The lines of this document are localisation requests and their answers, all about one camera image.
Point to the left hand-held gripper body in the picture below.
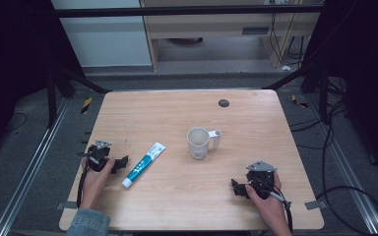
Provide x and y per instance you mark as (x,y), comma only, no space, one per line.
(98,156)

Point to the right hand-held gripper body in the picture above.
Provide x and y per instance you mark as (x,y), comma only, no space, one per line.
(261,178)

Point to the person's left hand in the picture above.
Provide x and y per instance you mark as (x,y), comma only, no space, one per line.
(95,187)

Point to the person's right hand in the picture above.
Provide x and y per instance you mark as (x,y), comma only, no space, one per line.
(269,209)

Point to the white and teal toothpaste tube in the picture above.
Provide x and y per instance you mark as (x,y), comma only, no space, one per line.
(144,164)

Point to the yellow and black striped tape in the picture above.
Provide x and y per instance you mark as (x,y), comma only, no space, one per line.
(299,102)
(86,105)

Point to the grey round table grommet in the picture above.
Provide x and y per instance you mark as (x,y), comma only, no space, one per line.
(223,103)

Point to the black metal stand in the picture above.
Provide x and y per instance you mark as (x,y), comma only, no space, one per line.
(62,82)
(311,75)

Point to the white cabinet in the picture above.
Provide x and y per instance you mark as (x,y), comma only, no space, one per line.
(105,39)

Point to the grey metal table bracket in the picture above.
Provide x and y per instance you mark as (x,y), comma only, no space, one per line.
(315,205)
(66,205)

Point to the aluminium floor rail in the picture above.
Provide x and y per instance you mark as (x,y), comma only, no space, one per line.
(29,167)
(347,164)

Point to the black horizontal frame bar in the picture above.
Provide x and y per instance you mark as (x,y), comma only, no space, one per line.
(183,11)

